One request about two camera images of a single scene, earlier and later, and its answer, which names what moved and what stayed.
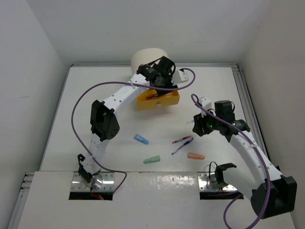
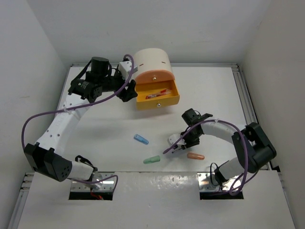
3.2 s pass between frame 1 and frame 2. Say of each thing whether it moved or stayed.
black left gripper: moved
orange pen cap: stayed
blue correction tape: stayed
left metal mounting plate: stayed
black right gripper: moved
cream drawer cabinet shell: stayed
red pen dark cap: stayed
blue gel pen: moved
